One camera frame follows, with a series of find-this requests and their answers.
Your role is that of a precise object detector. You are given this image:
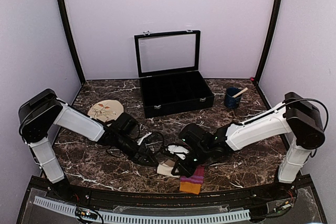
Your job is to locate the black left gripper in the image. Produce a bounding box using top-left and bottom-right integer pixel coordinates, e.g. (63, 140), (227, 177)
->
(115, 132), (159, 166)

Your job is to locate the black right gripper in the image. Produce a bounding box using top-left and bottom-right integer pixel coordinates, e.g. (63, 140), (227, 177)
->
(172, 144), (210, 178)

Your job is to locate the maroon purple orange sock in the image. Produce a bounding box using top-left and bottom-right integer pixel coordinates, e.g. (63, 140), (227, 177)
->
(180, 165), (204, 195)

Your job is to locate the brown and white sock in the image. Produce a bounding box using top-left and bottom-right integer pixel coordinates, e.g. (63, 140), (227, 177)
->
(156, 159), (180, 178)

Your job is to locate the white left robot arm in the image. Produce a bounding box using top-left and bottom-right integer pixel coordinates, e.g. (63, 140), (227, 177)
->
(18, 89), (158, 201)

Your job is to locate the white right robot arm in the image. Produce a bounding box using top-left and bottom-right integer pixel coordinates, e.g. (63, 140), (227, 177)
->
(167, 92), (328, 200)

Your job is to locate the dark blue mug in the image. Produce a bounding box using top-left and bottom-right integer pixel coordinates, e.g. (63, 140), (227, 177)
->
(224, 87), (242, 109)

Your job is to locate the black display box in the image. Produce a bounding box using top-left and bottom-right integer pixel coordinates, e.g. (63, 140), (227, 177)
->
(134, 30), (214, 118)

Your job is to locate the wooden stick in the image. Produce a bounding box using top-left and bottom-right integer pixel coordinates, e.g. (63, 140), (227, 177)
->
(232, 87), (248, 98)

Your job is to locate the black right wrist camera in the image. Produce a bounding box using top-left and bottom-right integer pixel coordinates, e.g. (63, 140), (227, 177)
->
(178, 123), (212, 149)

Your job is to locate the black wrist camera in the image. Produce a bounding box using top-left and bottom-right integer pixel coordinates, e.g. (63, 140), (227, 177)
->
(178, 123), (212, 149)
(112, 112), (138, 135)

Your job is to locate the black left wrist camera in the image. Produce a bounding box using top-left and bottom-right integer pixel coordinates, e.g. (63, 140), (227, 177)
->
(112, 112), (138, 135)

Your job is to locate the white slotted cable duct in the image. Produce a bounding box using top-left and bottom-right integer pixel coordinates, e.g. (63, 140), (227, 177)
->
(33, 196), (250, 223)

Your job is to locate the black front table rail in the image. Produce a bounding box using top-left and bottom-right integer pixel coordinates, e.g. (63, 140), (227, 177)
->
(28, 175), (319, 209)

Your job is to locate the black left corner post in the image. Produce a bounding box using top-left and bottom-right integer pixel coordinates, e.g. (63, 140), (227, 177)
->
(57, 0), (86, 85)

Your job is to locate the black corner post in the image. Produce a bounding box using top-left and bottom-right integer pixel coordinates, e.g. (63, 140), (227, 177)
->
(254, 0), (281, 85)
(57, 0), (86, 85)

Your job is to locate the black right corner post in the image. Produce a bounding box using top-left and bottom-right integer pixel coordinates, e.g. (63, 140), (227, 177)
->
(254, 0), (281, 85)

